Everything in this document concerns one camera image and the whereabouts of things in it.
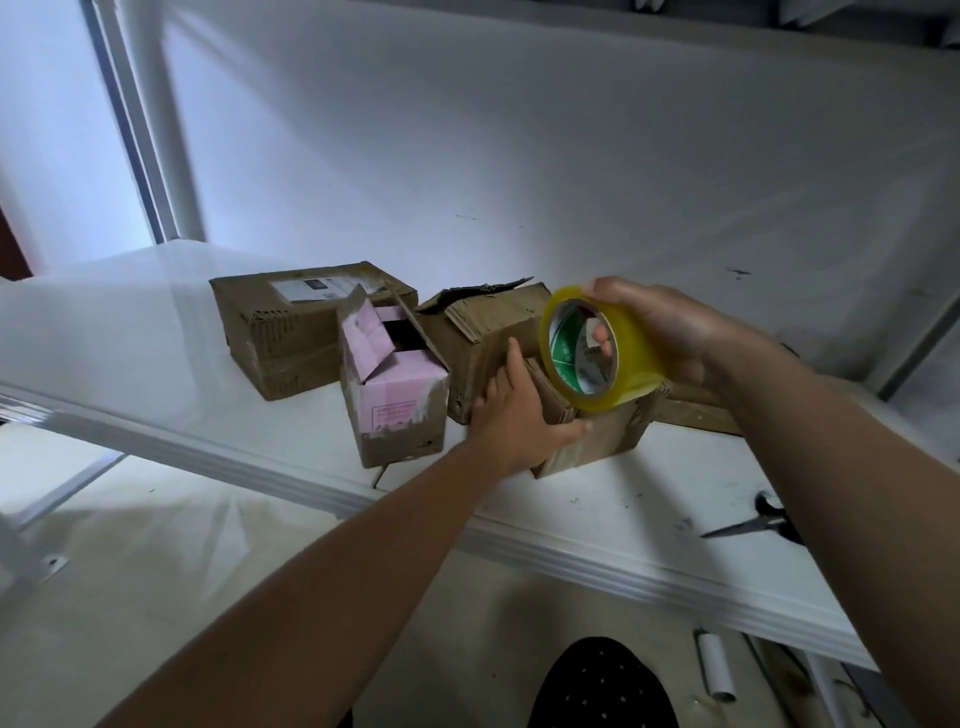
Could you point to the person's right hand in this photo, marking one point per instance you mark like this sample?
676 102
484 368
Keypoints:
683 330

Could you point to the person's left hand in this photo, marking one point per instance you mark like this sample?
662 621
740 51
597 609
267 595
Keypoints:
522 420

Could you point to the yellow tape roll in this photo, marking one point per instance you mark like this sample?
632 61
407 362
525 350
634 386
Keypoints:
645 363

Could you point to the small cardboard box red label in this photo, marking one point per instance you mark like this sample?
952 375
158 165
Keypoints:
600 440

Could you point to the corrugated cardboard box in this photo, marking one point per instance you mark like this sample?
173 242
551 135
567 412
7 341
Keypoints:
480 338

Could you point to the pink carton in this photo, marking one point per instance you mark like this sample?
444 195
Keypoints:
398 405

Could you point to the long cardboard box white label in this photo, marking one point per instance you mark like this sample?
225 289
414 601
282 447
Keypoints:
278 345

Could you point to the person's right forearm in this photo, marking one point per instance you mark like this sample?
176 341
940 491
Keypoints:
855 495

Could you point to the person's left forearm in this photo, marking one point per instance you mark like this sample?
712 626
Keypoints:
315 615

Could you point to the person's black trousers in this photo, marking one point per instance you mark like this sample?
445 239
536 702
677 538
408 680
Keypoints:
600 687

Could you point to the white tube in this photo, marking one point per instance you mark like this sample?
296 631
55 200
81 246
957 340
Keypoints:
716 665

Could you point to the white metal shelf rack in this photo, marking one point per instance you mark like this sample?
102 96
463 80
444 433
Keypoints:
120 345

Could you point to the red-brown door frame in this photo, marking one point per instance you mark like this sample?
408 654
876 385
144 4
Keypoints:
12 248

